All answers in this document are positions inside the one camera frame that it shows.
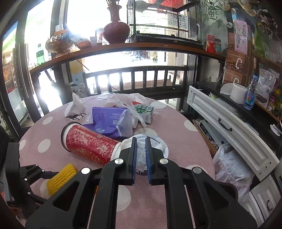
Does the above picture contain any dark red vase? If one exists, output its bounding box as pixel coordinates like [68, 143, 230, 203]
[103, 4, 130, 44]

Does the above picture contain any white drawer with black handle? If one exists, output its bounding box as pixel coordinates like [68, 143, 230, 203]
[239, 191, 265, 227]
[250, 174, 281, 221]

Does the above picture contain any dark wooden bench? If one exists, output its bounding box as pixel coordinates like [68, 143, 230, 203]
[82, 66, 188, 97]

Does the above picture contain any grey electronic device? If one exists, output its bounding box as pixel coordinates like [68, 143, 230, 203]
[197, 119, 221, 143]

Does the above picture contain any red tin can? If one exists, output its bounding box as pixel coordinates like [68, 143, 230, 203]
[206, 34, 216, 53]

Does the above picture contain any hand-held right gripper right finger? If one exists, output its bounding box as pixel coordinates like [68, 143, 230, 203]
[145, 137, 258, 229]

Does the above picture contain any brown box with white handle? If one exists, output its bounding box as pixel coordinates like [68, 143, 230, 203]
[223, 68, 248, 86]
[226, 51, 249, 75]

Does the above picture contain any clear glass jar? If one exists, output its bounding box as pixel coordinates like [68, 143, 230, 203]
[95, 28, 105, 42]

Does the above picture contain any thin white plastic bag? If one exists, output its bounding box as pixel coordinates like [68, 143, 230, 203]
[88, 92, 162, 128]

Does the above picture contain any green and white carton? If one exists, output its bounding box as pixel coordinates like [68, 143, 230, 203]
[134, 104, 154, 124]

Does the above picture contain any white bag with black print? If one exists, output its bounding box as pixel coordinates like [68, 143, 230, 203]
[65, 92, 87, 120]

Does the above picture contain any pink pouch packet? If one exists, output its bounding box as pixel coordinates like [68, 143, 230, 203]
[234, 19, 248, 36]
[235, 34, 248, 53]

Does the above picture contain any clear water bottle blue label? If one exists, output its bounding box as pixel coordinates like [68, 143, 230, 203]
[243, 75, 259, 110]

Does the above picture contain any loose white drawer front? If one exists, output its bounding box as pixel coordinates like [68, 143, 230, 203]
[186, 85, 280, 182]

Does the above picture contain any green bamboo plant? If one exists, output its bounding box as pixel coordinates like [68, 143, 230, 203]
[199, 0, 227, 40]

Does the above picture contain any green plastic bottle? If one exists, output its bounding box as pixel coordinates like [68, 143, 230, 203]
[36, 44, 45, 66]

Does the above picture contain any clear snack packet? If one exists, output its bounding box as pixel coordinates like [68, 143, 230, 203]
[257, 68, 279, 108]

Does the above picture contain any white paper bowl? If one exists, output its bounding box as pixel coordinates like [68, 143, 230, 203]
[110, 133, 169, 174]

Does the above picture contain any purple plastic packet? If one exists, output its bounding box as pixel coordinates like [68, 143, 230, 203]
[82, 107, 134, 138]

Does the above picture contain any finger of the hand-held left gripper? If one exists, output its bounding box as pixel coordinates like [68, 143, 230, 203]
[21, 189, 48, 206]
[19, 164, 60, 183]

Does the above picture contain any white lace cloth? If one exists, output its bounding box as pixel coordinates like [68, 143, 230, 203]
[213, 143, 256, 202]

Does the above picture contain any pink dotted tablecloth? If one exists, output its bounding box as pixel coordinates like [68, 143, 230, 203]
[19, 94, 215, 229]

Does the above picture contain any black wire cage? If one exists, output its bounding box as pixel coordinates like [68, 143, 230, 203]
[127, 0, 204, 43]

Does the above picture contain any red patterned paper cup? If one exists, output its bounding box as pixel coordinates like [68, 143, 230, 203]
[60, 123, 122, 165]

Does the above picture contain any brown wooden shelf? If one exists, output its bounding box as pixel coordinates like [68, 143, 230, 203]
[30, 42, 226, 74]

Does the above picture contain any glass fruit bowl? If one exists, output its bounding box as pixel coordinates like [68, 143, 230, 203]
[45, 33, 75, 53]

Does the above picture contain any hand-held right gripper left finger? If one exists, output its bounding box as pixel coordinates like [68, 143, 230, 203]
[25, 137, 138, 229]

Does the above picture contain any brown wicker basket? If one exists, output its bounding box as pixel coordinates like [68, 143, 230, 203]
[193, 119, 218, 157]

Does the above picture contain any white toilet paper roll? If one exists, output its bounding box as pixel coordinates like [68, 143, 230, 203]
[229, 83, 247, 104]

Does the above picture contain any dark jar with lid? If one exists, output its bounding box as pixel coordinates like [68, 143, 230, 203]
[214, 38, 222, 55]

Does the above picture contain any yellow foam net sleeve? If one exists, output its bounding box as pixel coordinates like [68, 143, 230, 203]
[46, 163, 77, 196]

